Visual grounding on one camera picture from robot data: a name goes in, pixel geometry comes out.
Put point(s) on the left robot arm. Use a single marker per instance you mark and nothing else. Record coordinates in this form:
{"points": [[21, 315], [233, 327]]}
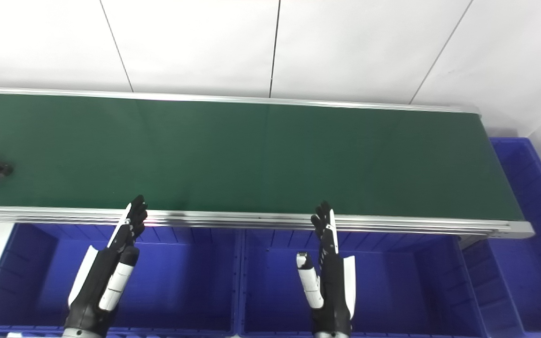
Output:
{"points": [[80, 334]]}

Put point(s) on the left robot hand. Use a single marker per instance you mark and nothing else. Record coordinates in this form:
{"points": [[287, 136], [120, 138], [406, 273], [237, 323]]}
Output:
{"points": [[99, 281]]}

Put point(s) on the green conveyor belt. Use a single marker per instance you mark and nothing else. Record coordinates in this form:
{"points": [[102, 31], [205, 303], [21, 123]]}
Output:
{"points": [[251, 219], [261, 159]]}

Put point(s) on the blue plastic bin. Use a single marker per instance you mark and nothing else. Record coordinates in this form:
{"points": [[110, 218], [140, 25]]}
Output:
{"points": [[392, 286], [181, 281], [533, 263]]}

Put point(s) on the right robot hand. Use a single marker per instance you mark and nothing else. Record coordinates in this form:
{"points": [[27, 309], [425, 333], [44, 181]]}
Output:
{"points": [[332, 286]]}

